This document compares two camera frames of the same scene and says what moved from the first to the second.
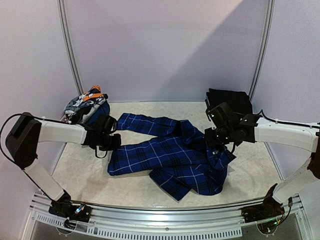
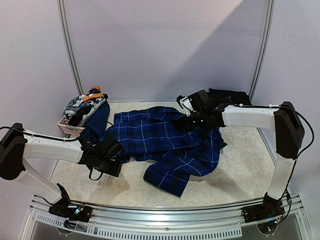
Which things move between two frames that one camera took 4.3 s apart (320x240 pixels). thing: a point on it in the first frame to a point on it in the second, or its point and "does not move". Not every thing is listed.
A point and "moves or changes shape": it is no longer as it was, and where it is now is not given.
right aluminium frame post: (265, 48) does not move
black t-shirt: (239, 101) does not move
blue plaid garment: (176, 164) moves or changes shape
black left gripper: (117, 144) to (116, 170)
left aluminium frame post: (63, 27) does not move
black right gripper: (210, 136) to (185, 122)
